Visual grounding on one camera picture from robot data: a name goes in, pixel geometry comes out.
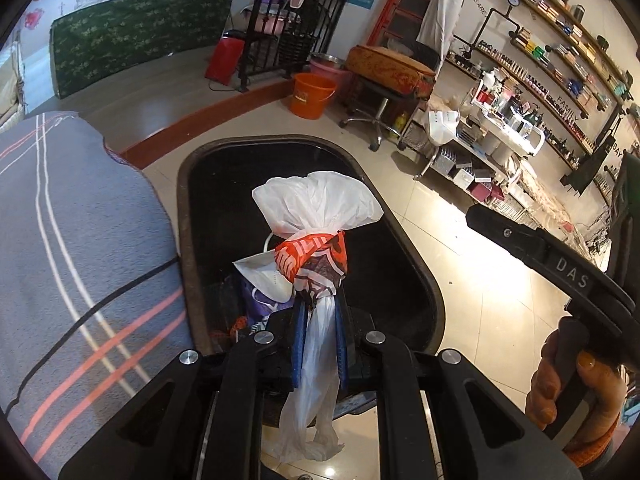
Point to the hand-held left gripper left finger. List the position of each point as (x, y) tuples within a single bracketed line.
[(299, 345)]

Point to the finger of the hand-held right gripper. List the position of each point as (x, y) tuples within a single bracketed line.
[(505, 232)]

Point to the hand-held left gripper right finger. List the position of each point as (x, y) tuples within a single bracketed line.
[(342, 345)]

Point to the white red-print plastic bag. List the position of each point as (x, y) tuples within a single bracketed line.
[(310, 200)]

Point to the black trash bin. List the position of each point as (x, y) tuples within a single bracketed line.
[(225, 200)]

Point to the person's right forearm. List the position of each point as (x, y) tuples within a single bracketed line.
[(595, 447)]

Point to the person's right hand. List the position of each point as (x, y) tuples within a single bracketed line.
[(607, 395)]

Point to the white salon trolley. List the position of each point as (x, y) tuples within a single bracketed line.
[(500, 130)]

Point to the stool with patterned cushion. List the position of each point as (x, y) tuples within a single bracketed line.
[(390, 67)]

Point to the pipe fixture with gauge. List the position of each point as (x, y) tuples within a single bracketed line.
[(511, 1)]

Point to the white hanging apron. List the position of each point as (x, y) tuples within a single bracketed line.
[(445, 5)]

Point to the orange bucket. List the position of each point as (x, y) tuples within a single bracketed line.
[(310, 97)]

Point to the pink basin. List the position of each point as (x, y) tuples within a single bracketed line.
[(332, 65)]

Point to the striped blue-grey tablecloth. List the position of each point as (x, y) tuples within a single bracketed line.
[(75, 240)]

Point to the red ladder shelf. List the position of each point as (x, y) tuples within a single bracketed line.
[(405, 5)]

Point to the black metal rack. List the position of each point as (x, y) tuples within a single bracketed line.
[(295, 45)]

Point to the red bag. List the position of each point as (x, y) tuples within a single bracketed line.
[(224, 60)]

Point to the green patterned counter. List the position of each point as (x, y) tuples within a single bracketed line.
[(140, 35)]

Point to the white wicker sofa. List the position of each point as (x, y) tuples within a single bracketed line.
[(12, 85)]

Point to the wall shelves with products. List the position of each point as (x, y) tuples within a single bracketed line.
[(565, 60)]

